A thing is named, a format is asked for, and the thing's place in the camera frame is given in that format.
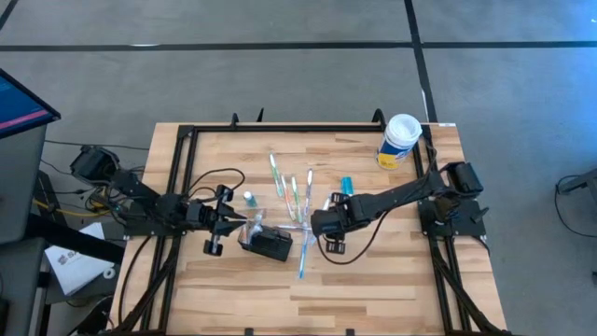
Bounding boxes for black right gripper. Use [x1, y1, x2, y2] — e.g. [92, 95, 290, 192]
[309, 190, 370, 256]

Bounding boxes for orange toothbrush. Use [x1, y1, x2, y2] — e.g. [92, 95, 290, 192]
[279, 174, 297, 222]

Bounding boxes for black left base cable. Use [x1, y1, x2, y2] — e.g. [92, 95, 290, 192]
[118, 235, 155, 328]

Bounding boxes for purple toothbrush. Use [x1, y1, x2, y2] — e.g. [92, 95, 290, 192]
[302, 167, 315, 219]

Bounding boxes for white paper sheet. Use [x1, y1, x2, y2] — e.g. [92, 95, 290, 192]
[44, 222, 117, 297]

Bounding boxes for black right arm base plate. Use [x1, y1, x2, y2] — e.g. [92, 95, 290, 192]
[417, 198, 487, 238]

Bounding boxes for black furniture beam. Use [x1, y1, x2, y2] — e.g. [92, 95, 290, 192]
[22, 212, 126, 265]

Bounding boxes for black wire caddy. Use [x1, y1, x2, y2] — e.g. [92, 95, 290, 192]
[236, 208, 294, 262]

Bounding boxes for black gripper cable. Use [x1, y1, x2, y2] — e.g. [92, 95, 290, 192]
[316, 209, 389, 266]
[188, 167, 246, 200]

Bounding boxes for green toothbrush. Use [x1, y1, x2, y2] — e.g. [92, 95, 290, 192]
[268, 151, 285, 198]
[290, 175, 304, 224]

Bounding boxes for yellow blue disinfecting wipes canister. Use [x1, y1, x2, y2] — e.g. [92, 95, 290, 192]
[375, 113, 423, 172]

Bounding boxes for grey cabinet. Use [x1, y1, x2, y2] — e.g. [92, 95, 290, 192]
[0, 124, 48, 245]

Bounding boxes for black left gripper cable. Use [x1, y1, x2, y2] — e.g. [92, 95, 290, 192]
[188, 167, 246, 200]

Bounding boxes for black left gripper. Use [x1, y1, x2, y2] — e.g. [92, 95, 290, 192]
[185, 184, 248, 257]

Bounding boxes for black floor cable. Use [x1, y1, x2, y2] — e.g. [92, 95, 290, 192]
[553, 173, 597, 239]

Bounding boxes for black table frame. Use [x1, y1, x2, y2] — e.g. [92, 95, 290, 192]
[109, 107, 512, 336]

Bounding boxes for clear plastic cup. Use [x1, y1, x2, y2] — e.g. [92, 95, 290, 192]
[242, 208, 268, 247]

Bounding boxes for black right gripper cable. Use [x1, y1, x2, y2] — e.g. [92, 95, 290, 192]
[316, 209, 389, 266]

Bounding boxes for yellow cable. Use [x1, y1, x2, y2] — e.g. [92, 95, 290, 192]
[31, 198, 113, 218]

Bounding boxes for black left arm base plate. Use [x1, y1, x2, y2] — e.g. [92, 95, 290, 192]
[123, 217, 188, 238]

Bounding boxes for monitor with blue screen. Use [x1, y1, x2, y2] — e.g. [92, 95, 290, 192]
[0, 68, 62, 141]

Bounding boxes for grey furniture leg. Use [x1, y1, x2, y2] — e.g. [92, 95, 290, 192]
[557, 166, 597, 196]

